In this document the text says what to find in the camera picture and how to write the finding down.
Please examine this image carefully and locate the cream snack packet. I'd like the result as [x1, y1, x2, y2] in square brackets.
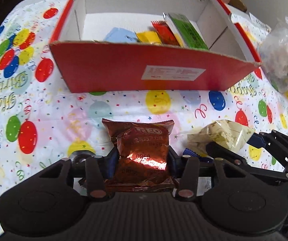
[187, 120, 255, 154]

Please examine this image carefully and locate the red snack packet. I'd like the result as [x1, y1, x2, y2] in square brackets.
[152, 21, 180, 46]

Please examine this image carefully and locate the yellow candy packet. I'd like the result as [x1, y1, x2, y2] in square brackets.
[136, 31, 162, 45]

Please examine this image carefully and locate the green wafer packet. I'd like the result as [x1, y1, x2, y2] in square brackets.
[163, 13, 209, 51]

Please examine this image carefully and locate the light blue snack packet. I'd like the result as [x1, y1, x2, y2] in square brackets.
[104, 27, 139, 43]

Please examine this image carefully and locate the blue white snack packet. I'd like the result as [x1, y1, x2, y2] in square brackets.
[197, 177, 212, 196]

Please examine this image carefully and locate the balloon birthday tablecloth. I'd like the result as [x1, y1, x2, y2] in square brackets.
[0, 0, 288, 241]

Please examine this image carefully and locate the clear plastic bag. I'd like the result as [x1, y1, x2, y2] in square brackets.
[260, 17, 288, 93]

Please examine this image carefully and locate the red cardboard box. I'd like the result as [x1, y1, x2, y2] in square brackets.
[49, 0, 260, 93]

